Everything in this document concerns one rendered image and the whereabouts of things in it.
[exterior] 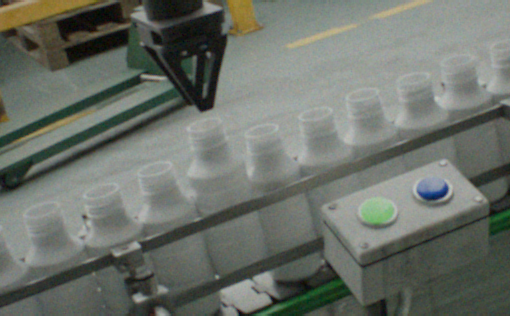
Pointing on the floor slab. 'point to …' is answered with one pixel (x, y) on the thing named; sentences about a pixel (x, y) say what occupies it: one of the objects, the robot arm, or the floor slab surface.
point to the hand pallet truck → (49, 144)
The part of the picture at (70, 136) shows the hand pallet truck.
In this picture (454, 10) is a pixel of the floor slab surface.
